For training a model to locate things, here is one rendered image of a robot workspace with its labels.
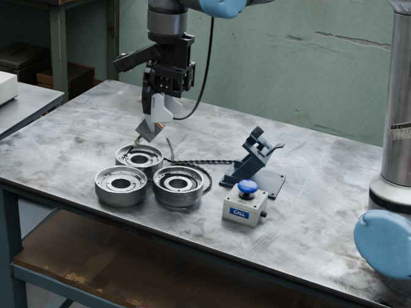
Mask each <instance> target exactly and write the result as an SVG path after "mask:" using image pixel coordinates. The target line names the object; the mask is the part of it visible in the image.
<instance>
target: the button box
mask: <svg viewBox="0 0 411 308"><path fill-rule="evenodd" d="M267 198H268V192H265V191H261V190H257V191H256V192H254V193H251V194H250V195H249V196H245V195H244V192H241V191H240V190H239V189H238V183H236V184H235V186H234V187H233V188H232V189H231V191H230V192H229V194H228V195H227V196H226V197H225V198H224V202H223V212H222V218H223V219H227V220H229V221H232V222H236V223H239V224H242V225H245V226H248V227H252V228H255V227H256V225H257V224H258V222H259V220H260V219H261V217H264V218H266V216H267V212H266V211H265V210H266V206H267Z"/></svg>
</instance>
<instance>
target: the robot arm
mask: <svg viewBox="0 0 411 308"><path fill-rule="evenodd" d="M272 1H275V0H148V10H147V28H148V39H149V40H151V41H153V42H155V43H153V44H151V45H148V46H146V47H144V48H141V49H139V50H136V51H134V52H132V53H130V52H127V53H123V54H121V55H120V56H119V57H117V59H116V60H115V61H114V62H113V64H114V66H115V69H116V71H117V72H118V73H120V72H127V71H130V70H132V69H133V68H135V67H136V66H137V65H140V64H143V63H145V62H146V63H147V64H146V67H145V69H144V76H143V89H142V95H141V100H142V106H143V113H144V116H145V119H146V122H147V124H148V126H149V129H150V132H151V133H155V123H169V122H172V120H173V114H179V113H181V112H182V105H181V104H180V103H178V102H177V101H175V99H174V98H173V97H176V98H181V95H182V92H183V91H189V90H190V89H191V87H194V76H195V67H196V63H195V62H191V61H190V54H191V45H192V44H193V43H194V37H195V35H189V34H186V33H185V32H186V31H187V18H188V8H190V9H193V10H197V11H199V12H202V13H206V14H207V15H209V16H211V17H214V18H223V19H226V20H230V19H233V18H235V17H236V16H237V15H238V14H239V13H241V12H242V10H243V9H244V7H247V6H253V5H256V4H266V3H269V2H272ZM387 2H388V3H389V4H390V5H391V6H392V7H393V10H394V16H393V31H392V39H391V54H390V69H389V77H388V92H387V107H386V115H385V129H384V138H383V153H382V168H381V172H380V173H378V174H377V175H376V176H374V177H373V178H372V179H371V181H370V184H369V197H368V209H367V212H366V213H363V214H362V215H361V216H360V217H359V219H358V221H357V223H356V225H355V228H354V242H355V245H356V247H357V250H358V252H359V253H360V255H361V256H362V257H363V258H364V259H365V260H366V261H367V264H368V265H369V266H370V267H372V268H373V269H374V270H375V271H376V273H377V275H378V276H379V278H380V279H381V280H382V282H383V283H384V284H386V285H387V286H388V287H390V288H391V289H392V290H394V291H395V292H397V293H399V294H401V295H403V296H405V297H408V298H410V299H411V0H387ZM192 69H193V79H192V80H191V77H192Z"/></svg>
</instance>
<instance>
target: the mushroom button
mask: <svg viewBox="0 0 411 308"><path fill-rule="evenodd" d="M238 189H239V190H240V191H241V192H243V193H244V195H245V196H249V195H250V194H251V193H255V192H256V191H257V189H258V185H257V183H256V182H254V181H252V180H241V181H240V182H239V183H238Z"/></svg>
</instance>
